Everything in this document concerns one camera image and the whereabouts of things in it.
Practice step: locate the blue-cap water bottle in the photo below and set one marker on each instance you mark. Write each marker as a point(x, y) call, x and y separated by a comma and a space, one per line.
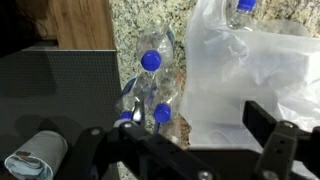
point(132, 100)
point(155, 48)

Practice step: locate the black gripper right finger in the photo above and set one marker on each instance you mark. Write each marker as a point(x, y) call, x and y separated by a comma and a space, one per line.
point(283, 142)

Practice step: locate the clear plastic bag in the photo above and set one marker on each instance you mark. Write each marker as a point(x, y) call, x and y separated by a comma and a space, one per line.
point(226, 67)

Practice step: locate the blue-label water bottle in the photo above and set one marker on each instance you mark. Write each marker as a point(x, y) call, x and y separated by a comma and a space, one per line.
point(166, 101)

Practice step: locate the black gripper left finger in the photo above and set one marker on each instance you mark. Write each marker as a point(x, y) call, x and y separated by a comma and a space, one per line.
point(147, 156)

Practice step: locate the grey trash bin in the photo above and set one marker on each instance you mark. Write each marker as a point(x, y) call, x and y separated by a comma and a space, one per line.
point(39, 158)

